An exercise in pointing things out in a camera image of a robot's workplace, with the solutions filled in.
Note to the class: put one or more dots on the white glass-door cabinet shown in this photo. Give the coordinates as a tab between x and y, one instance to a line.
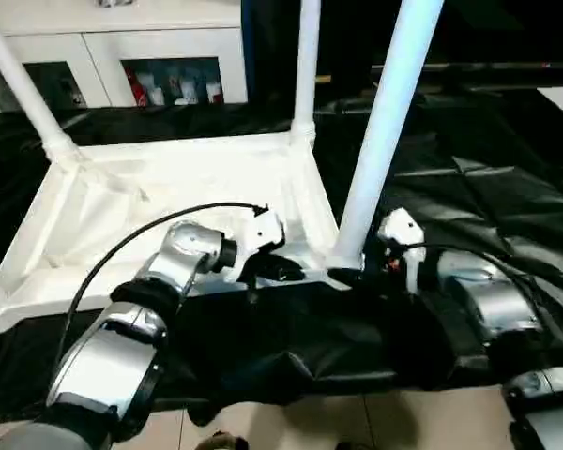
98	42

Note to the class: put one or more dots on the blue white printed mug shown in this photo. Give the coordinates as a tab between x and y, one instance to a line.
185	91

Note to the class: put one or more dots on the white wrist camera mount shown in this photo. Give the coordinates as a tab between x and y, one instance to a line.
263	229
403	225

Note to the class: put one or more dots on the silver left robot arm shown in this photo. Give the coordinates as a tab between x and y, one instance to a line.
103	361

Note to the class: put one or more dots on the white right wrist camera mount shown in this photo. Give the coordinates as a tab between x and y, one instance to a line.
403	225

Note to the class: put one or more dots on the white plastic table top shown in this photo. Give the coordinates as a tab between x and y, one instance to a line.
169	178

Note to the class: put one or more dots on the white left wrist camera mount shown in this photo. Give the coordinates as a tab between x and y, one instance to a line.
263	229

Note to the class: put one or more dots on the silver bowl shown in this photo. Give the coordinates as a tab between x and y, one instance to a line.
112	4

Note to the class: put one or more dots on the black mat cloth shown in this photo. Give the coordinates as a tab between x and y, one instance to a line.
474	197

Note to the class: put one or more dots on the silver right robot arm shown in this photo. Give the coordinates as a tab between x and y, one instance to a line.
492	295

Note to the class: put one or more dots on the black backdrop cloth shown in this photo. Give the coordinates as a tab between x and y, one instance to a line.
497	28

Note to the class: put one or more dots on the dark blue vertical panel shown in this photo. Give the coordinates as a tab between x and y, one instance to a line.
247	47

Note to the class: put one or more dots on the small brown rounded object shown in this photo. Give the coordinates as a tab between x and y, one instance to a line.
225	443

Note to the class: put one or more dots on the red bottle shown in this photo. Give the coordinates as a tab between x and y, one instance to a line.
135	89

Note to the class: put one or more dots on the white ceramic cup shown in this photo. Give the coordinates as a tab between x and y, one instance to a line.
214	93

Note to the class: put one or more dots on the small tan label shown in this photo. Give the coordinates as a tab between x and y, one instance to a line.
323	79

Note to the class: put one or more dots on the white can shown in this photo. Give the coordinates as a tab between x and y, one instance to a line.
156	97

